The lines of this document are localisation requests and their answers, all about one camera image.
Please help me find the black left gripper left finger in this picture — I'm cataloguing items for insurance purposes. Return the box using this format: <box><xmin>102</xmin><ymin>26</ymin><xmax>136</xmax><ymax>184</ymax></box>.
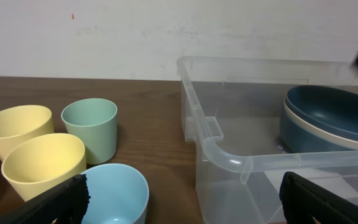
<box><xmin>0</xmin><ymin>174</ymin><xmax>91</xmax><ymax>224</ymax></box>

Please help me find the yellow cup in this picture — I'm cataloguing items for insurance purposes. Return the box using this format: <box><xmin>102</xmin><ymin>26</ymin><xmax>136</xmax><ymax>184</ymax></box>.
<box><xmin>0</xmin><ymin>105</ymin><xmax>54</xmax><ymax>160</ymax></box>
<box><xmin>1</xmin><ymin>133</ymin><xmax>86</xmax><ymax>201</ymax></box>

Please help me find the green cup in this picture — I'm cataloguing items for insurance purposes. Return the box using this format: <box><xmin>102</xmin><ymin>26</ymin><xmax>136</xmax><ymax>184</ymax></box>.
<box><xmin>61</xmin><ymin>98</ymin><xmax>118</xmax><ymax>165</ymax></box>

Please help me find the yellow cup upper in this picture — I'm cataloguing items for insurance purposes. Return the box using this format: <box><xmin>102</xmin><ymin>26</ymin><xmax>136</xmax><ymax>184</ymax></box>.
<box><xmin>0</xmin><ymin>105</ymin><xmax>54</xmax><ymax>160</ymax></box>

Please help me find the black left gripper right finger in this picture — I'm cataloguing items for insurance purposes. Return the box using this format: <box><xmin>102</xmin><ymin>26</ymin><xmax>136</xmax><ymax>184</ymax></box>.
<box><xmin>279</xmin><ymin>172</ymin><xmax>358</xmax><ymax>224</ymax></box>

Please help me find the clear plastic storage bin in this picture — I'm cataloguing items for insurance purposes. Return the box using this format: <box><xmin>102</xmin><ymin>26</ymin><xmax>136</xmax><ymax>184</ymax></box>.
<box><xmin>177</xmin><ymin>56</ymin><xmax>358</xmax><ymax>223</ymax></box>

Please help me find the dark blue large bowl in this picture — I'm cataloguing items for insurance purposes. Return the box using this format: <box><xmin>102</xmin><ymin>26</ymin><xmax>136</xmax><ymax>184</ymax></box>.
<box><xmin>285</xmin><ymin>85</ymin><xmax>358</xmax><ymax>141</ymax></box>

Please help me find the yellow cup lower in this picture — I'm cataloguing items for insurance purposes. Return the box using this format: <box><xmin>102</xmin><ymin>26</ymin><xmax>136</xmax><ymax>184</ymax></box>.
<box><xmin>1</xmin><ymin>133</ymin><xmax>86</xmax><ymax>201</ymax></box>

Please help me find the light blue cup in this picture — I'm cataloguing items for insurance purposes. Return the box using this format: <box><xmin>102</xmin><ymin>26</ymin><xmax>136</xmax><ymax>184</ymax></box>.
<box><xmin>82</xmin><ymin>163</ymin><xmax>150</xmax><ymax>224</ymax></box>

